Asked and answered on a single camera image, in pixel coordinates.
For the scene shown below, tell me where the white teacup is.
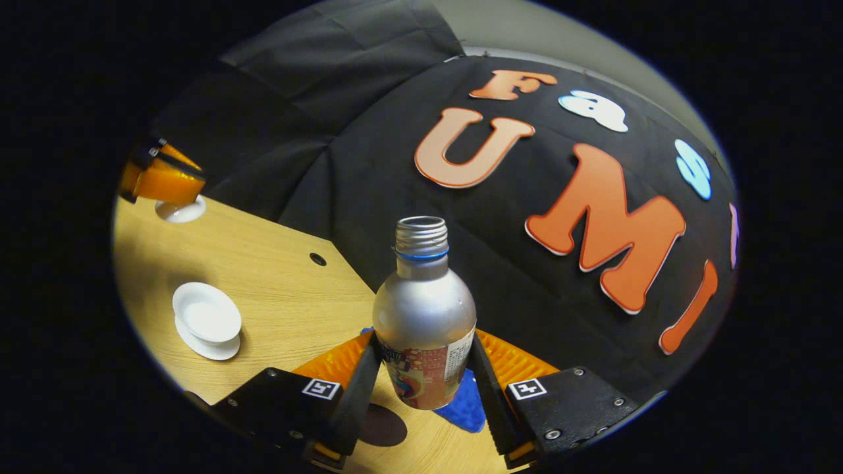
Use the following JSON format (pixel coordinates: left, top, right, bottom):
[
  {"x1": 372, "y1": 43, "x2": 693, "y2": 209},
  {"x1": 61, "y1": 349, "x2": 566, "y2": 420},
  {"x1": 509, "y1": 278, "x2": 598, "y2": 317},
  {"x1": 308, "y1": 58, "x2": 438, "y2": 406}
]
[{"x1": 173, "y1": 282, "x2": 242, "y2": 344}]

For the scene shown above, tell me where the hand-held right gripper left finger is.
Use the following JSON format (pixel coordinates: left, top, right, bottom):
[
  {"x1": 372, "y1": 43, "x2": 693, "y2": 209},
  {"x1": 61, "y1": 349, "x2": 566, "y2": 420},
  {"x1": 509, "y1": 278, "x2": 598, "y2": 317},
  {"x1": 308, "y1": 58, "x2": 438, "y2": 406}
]
[{"x1": 209, "y1": 329, "x2": 383, "y2": 469}]

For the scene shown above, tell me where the dark round coaster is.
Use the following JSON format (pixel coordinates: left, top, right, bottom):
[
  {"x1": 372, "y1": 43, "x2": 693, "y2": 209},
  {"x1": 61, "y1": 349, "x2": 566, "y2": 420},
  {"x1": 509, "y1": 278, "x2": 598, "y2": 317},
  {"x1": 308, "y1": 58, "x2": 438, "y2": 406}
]
[{"x1": 359, "y1": 403, "x2": 408, "y2": 448}]

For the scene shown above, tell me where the silver water bottle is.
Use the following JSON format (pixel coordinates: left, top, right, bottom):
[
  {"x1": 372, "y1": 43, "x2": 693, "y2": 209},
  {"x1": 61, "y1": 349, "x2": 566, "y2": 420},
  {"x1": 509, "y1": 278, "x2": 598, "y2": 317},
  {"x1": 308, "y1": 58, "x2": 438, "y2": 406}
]
[{"x1": 373, "y1": 216, "x2": 477, "y2": 411}]

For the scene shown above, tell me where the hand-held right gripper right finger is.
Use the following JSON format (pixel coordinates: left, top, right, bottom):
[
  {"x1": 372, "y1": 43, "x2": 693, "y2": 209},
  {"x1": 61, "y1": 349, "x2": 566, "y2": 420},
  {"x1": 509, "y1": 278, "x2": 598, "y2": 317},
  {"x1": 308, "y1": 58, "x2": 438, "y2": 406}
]
[{"x1": 469, "y1": 329, "x2": 639, "y2": 469}]

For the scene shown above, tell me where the white saucer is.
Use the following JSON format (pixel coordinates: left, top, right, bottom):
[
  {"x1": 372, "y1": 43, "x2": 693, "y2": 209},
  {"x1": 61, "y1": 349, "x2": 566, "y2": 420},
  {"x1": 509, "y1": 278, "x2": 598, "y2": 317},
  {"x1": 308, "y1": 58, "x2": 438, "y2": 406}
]
[{"x1": 175, "y1": 316, "x2": 241, "y2": 361}]

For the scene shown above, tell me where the blue towel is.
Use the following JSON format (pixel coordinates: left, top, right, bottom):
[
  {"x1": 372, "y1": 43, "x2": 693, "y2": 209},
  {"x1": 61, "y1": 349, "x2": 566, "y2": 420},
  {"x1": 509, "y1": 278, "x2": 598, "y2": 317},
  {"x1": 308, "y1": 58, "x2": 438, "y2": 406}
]
[{"x1": 361, "y1": 326, "x2": 487, "y2": 433}]

